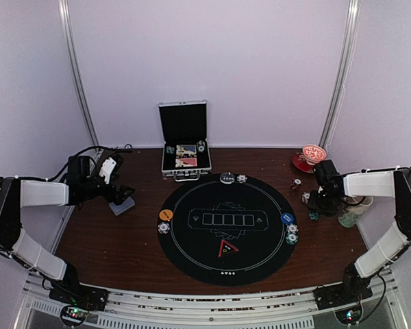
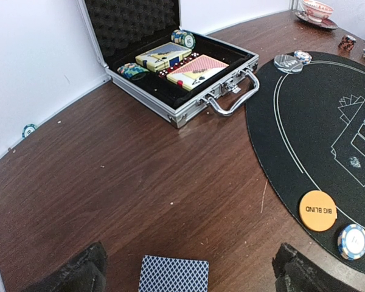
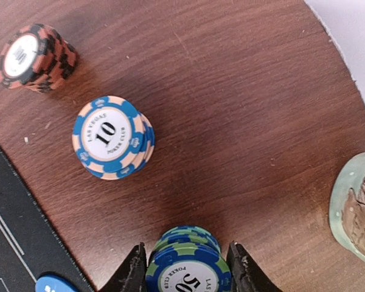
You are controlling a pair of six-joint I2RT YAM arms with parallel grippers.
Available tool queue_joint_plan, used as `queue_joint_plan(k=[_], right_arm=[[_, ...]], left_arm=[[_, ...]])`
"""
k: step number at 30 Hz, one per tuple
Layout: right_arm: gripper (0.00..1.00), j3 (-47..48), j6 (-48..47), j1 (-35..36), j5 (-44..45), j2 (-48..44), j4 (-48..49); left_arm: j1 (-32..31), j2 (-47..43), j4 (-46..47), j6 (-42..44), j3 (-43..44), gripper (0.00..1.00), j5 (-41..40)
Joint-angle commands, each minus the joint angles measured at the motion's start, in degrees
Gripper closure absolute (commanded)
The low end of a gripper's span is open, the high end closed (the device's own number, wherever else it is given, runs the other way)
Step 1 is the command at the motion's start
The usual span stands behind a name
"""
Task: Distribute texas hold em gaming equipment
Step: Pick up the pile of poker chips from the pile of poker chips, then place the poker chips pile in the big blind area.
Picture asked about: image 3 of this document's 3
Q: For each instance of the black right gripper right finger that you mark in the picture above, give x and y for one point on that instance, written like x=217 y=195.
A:
x=247 y=276

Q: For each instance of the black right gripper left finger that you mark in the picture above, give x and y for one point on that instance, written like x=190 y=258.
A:
x=130 y=275

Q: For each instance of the green blue chip stack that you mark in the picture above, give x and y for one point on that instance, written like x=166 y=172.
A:
x=187 y=258

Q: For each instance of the blue small blind button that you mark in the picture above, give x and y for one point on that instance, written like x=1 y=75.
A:
x=53 y=283

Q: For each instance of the blue white chip stack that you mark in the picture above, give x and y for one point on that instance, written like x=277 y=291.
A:
x=112 y=139

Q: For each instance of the orange black chip stack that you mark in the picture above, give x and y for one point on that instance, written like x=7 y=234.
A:
x=36 y=57

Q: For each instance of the round black poker mat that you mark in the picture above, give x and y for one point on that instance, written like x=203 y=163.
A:
x=29 y=245

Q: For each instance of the green ceramic mug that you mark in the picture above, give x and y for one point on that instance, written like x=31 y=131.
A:
x=347 y=206

